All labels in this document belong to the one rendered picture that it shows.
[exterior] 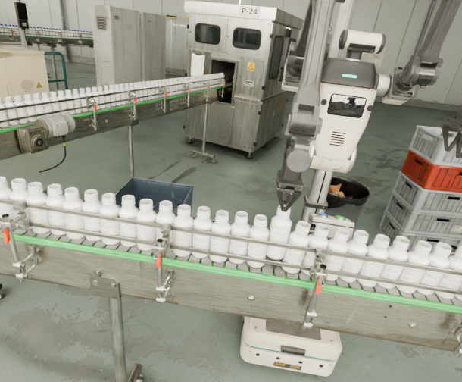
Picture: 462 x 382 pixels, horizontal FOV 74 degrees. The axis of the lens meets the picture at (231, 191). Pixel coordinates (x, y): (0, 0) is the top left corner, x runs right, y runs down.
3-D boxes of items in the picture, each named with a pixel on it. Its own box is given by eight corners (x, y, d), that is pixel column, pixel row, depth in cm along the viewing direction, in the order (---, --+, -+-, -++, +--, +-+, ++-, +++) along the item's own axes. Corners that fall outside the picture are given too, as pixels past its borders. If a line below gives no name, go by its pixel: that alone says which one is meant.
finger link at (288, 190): (272, 213, 86) (278, 183, 82) (271, 201, 92) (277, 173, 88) (296, 217, 85) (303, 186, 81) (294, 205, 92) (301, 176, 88)
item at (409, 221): (403, 233, 278) (412, 211, 268) (383, 210, 314) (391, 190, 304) (468, 239, 280) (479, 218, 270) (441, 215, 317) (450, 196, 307)
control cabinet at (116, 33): (124, 102, 713) (120, 7, 627) (142, 106, 696) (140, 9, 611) (97, 108, 645) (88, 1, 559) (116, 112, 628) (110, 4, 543)
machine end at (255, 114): (222, 124, 634) (232, 14, 545) (282, 138, 592) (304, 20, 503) (179, 142, 501) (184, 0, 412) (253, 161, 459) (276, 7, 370)
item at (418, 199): (413, 212, 267) (422, 189, 257) (391, 191, 304) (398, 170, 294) (479, 218, 271) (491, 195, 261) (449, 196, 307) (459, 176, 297)
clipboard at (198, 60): (190, 75, 454) (191, 51, 440) (204, 77, 446) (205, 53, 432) (188, 75, 450) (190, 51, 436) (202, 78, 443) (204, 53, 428)
